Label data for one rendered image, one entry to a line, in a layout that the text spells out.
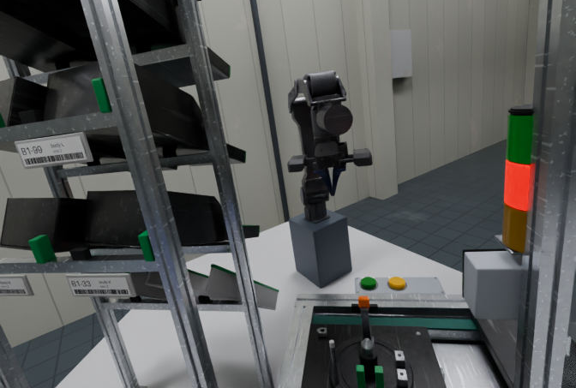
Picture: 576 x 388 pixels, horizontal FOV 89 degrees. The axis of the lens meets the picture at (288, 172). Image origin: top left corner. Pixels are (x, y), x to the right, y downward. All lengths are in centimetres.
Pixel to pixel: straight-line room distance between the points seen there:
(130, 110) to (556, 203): 40
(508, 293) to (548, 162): 17
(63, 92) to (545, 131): 52
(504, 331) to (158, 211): 66
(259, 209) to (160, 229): 278
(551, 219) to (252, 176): 275
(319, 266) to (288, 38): 264
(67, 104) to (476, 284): 53
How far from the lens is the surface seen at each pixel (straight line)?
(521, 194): 39
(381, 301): 79
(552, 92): 35
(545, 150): 36
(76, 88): 44
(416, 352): 68
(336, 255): 99
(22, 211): 58
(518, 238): 41
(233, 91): 288
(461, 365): 75
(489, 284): 43
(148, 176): 31
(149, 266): 37
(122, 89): 31
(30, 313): 304
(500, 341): 74
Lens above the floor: 146
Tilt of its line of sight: 15 degrees down
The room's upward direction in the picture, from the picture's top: 8 degrees counter-clockwise
